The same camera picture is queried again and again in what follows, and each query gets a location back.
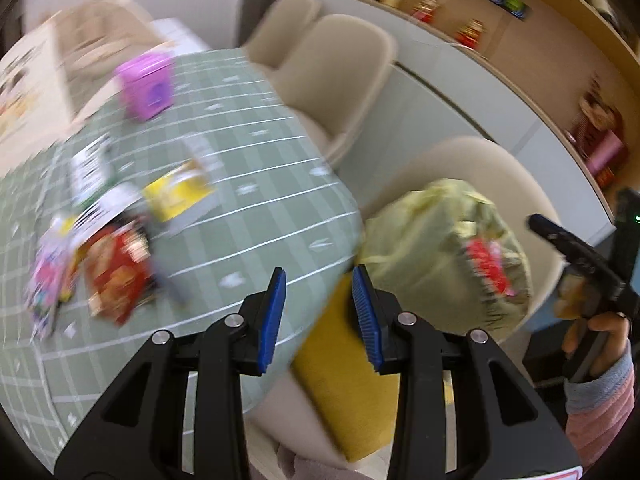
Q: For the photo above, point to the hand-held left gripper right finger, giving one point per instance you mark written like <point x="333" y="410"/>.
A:
<point x="365" y="320"/>

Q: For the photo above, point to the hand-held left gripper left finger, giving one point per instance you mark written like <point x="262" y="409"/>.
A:
<point x="272" y="320"/>

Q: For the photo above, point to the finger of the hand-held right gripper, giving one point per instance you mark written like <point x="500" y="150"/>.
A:
<point x="570" y="247"/>

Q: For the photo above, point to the red white wrapper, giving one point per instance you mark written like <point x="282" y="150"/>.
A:
<point x="487" y="267"/>

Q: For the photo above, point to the yellow plastic bin liner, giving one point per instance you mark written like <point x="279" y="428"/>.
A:
<point x="425" y="240"/>

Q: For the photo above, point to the red snack packet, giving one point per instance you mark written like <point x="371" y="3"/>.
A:
<point x="117" y="275"/>

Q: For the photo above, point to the pink purple snack packet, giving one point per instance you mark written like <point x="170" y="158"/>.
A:
<point x="47" y="280"/>

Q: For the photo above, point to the white black snack packet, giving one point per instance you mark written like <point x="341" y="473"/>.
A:
<point x="90" y="170"/>

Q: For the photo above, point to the person's right forearm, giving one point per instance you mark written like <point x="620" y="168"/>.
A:
<point x="600" y="415"/>

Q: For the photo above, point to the person's right hand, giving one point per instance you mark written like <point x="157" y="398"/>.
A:
<point x="614" y="342"/>

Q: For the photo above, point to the yellow cushion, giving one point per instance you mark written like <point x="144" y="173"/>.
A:
<point x="340" y="385"/>

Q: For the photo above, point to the red box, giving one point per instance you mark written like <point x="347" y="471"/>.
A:
<point x="606" y="177"/>

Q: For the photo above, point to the pink bag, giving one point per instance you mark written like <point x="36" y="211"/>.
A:
<point x="607" y="155"/>

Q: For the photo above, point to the green checked tablecloth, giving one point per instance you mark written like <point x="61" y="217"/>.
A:
<point x="240" y="210"/>

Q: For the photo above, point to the flower bead decoration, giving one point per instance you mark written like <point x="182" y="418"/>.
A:
<point x="597" y="115"/>

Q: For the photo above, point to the yellow white plastic holder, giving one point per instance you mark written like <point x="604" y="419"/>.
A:
<point x="177" y="195"/>

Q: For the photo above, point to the white sideboard cabinet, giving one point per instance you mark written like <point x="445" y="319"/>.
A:
<point x="450" y="90"/>

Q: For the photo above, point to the red figurine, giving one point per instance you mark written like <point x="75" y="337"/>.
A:
<point x="470" y="35"/>
<point x="425" y="10"/>

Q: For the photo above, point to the wine bottle with holder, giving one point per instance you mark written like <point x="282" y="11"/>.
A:
<point x="602" y="5"/>

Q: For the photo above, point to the purple tin box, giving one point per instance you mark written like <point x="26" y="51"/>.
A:
<point x="147" y="85"/>

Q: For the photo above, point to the printed mesh food cover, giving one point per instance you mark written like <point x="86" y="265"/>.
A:
<point x="65" y="60"/>

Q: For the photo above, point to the wooden wall shelf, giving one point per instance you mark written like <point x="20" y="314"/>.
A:
<point x="565" y="60"/>

